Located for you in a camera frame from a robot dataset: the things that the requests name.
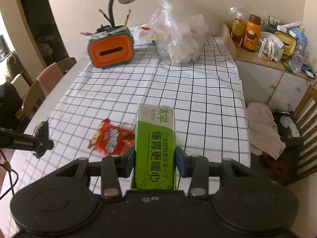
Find red cloth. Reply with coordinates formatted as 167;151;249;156
263;151;288;176

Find beige cloth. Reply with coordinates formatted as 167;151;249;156
246;102;285;160

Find yellow tissue box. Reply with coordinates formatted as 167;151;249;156
274;30;298;61

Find slatted wooden chair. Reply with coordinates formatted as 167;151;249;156
282;84;317;186

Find orange teal tissue box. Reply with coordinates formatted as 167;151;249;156
87;25;135;69

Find wooden chair with woven cushion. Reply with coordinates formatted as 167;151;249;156
10;73;45;119

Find red orange snack packet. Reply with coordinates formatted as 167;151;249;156
88;118;135;157

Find printed paper booklet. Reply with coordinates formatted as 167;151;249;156
129;25;158;47

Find brown wooden chair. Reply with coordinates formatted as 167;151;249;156
57;57;77;76

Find black garment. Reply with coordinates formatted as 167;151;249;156
0;82;25;129

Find white wooden cabinet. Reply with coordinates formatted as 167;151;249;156
234;53;317;116

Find yellow drink bottle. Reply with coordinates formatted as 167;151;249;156
231;7;247;47

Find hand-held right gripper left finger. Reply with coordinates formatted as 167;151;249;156
58;149;135;200

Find white ribbon gift bag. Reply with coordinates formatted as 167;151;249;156
255;32;285;62

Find clear water bottle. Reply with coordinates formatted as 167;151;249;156
290;28;309;73

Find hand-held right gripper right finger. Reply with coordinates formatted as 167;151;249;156
175;147;248;200

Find white black checked tablecloth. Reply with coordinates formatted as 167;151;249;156
15;33;250;199

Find orange thermos flask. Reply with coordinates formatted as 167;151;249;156
242;14;263;53

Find green cracker packet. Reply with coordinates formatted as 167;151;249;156
130;104;177;191

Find black bag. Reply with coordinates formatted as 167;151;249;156
272;110;304;152

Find clear plastic bag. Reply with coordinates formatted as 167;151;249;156
151;0;210;65

